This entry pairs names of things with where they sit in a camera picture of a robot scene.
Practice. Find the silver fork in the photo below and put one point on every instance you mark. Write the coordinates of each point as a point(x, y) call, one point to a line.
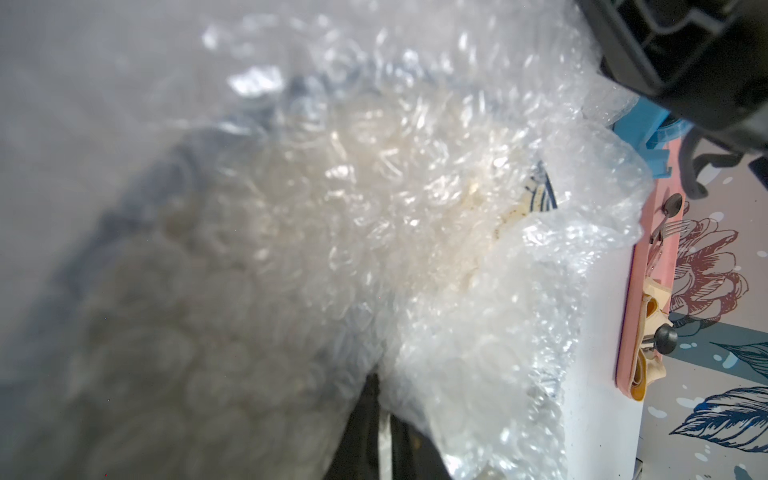
point(668, 229)

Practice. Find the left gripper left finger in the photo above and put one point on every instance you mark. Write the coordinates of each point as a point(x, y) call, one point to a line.
point(357, 456)

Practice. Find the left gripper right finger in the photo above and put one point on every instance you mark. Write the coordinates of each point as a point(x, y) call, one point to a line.
point(414, 456)

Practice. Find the blue tape dispenser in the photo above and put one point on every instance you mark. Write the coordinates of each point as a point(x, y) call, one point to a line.
point(648, 128)

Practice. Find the pink tray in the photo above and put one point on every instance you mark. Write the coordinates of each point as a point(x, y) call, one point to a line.
point(652, 269)

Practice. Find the black spoon on tray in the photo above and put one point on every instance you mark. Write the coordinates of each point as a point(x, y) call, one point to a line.
point(672, 205)

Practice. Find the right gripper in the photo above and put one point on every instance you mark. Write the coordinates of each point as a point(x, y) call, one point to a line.
point(703, 61)

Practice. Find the speckled cream plate dark rim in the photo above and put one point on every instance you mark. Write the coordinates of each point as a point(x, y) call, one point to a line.
point(537, 196)

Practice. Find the black ladle spoon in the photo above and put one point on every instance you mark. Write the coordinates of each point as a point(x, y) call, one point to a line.
point(665, 339)

